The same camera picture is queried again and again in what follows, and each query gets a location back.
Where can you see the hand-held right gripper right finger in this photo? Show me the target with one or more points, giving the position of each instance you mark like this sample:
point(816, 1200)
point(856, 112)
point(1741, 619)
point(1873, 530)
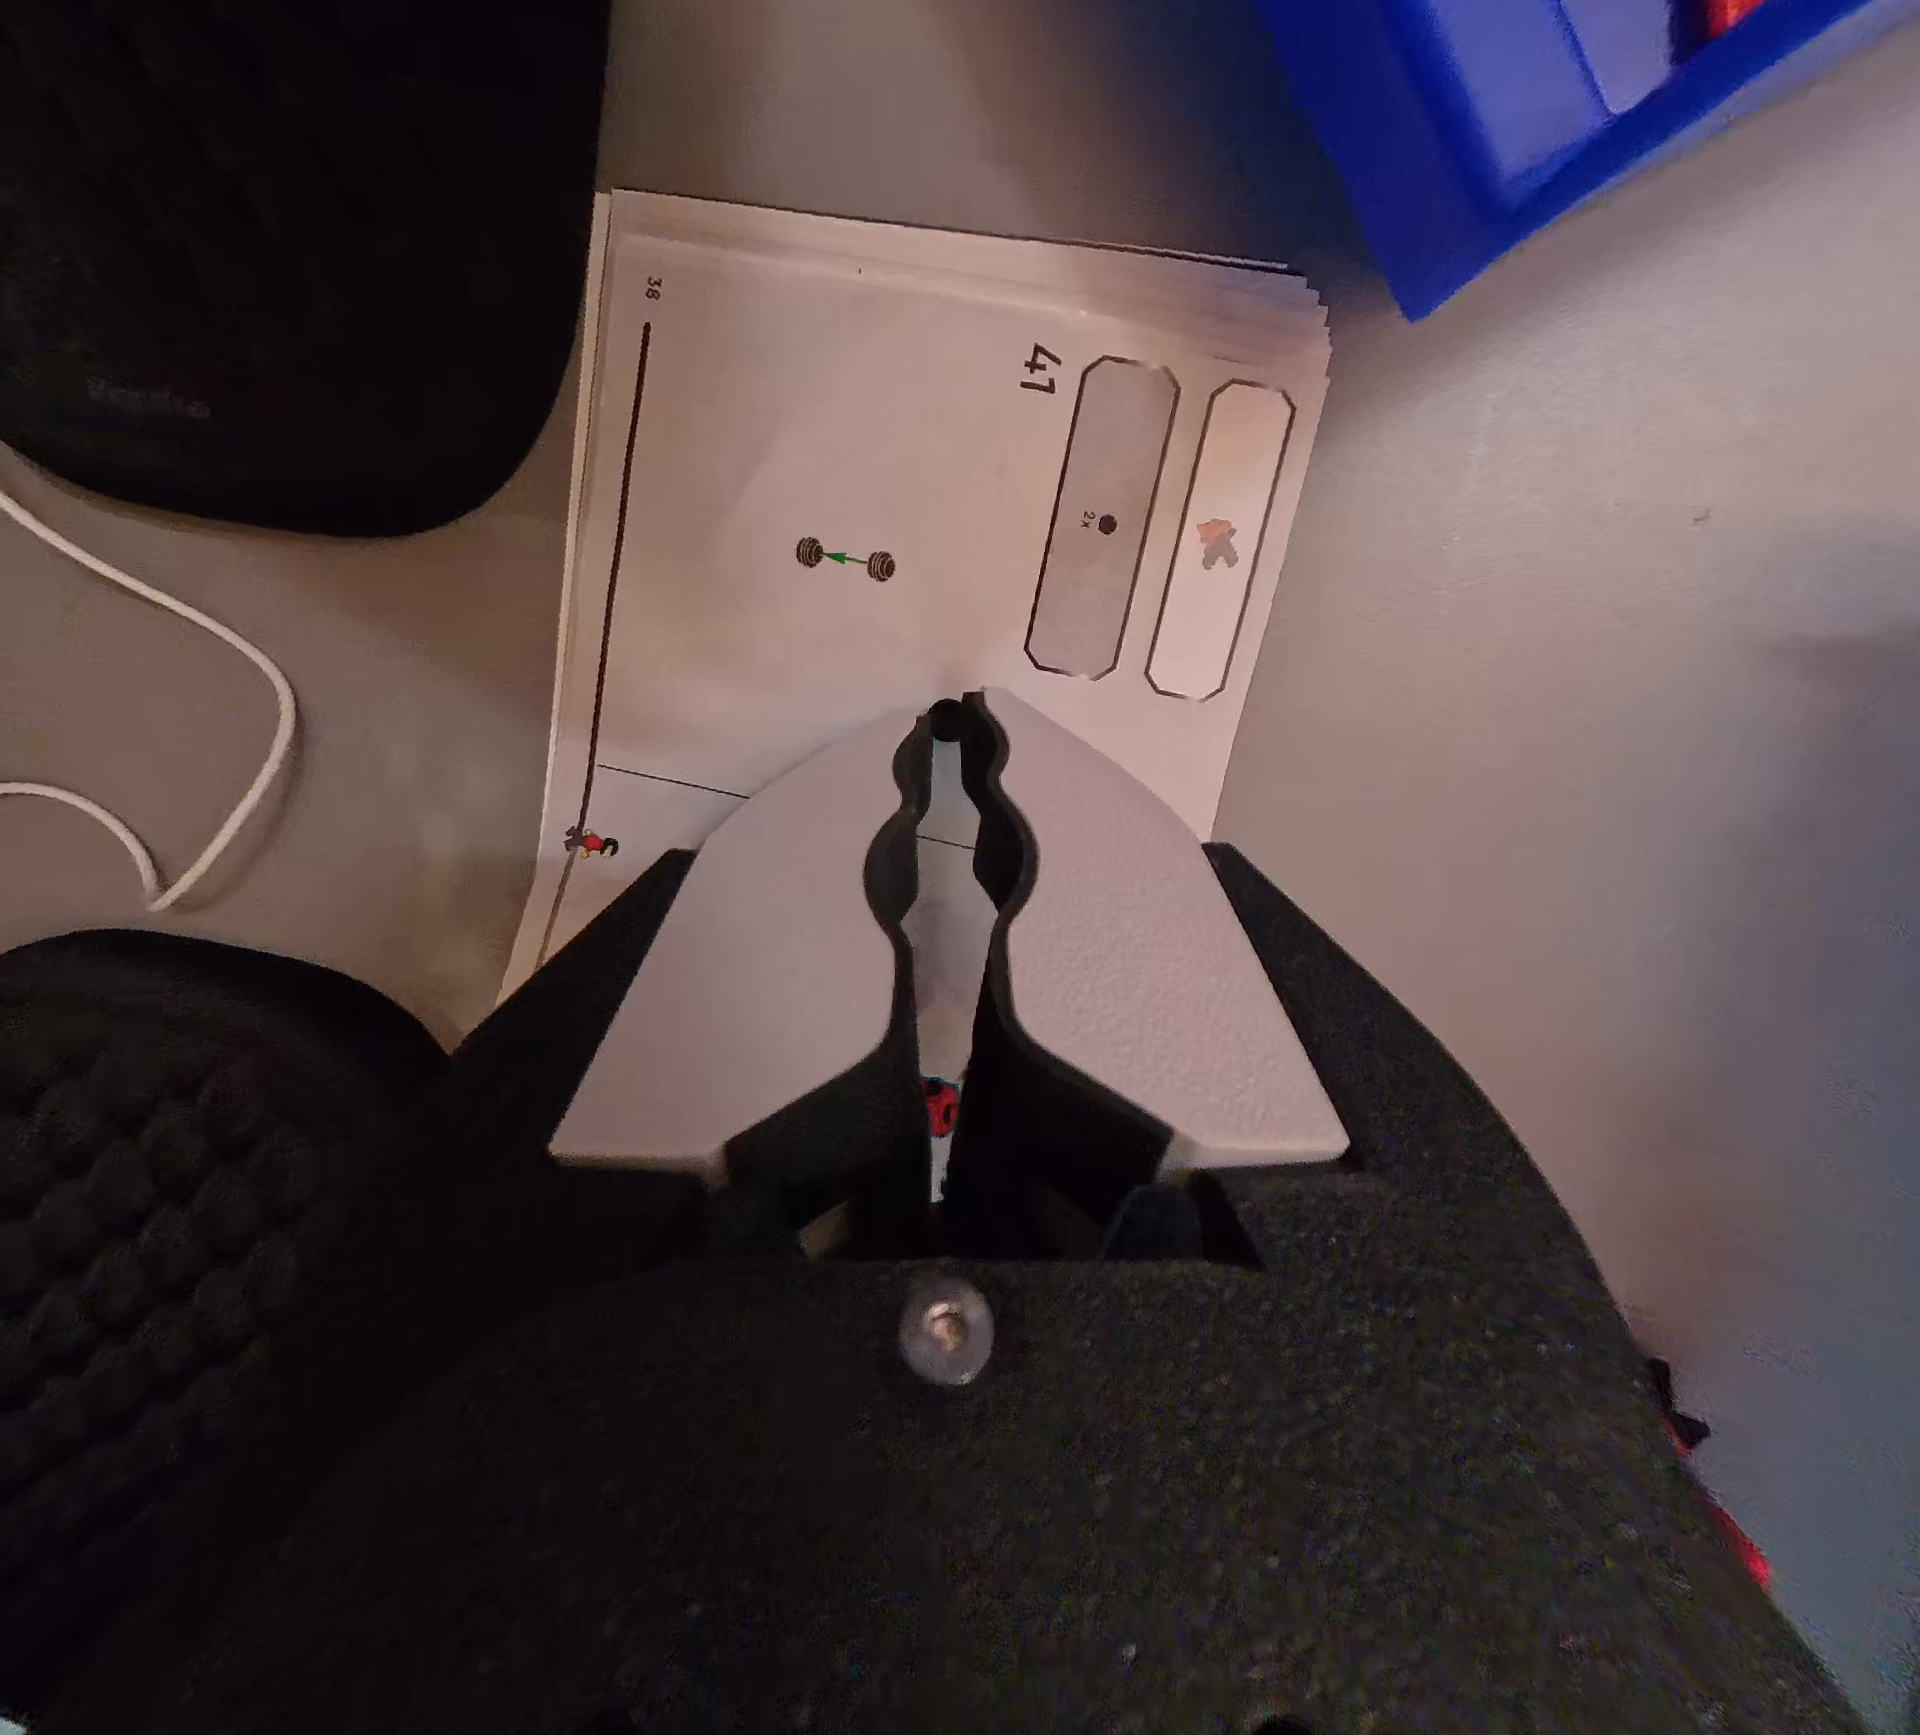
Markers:
point(1154, 1014)

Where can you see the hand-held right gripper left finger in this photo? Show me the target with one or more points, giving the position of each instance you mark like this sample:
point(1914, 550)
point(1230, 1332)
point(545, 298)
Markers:
point(749, 1014)

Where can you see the small black round lego piece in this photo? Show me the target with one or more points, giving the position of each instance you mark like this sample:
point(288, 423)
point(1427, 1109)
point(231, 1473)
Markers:
point(947, 719)

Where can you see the red and black lego car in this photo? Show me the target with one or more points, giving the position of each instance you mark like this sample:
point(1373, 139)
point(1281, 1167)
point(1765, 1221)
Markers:
point(1745, 1554)

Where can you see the blue plastic bin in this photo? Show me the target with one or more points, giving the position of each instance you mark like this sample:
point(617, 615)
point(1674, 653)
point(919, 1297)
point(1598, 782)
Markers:
point(1425, 41)

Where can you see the lego instruction booklet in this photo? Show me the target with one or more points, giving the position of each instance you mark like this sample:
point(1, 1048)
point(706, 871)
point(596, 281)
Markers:
point(825, 415)

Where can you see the black chair armrest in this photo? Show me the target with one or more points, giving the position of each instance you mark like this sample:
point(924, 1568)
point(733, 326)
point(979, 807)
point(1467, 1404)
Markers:
point(152, 1239)
point(272, 145)

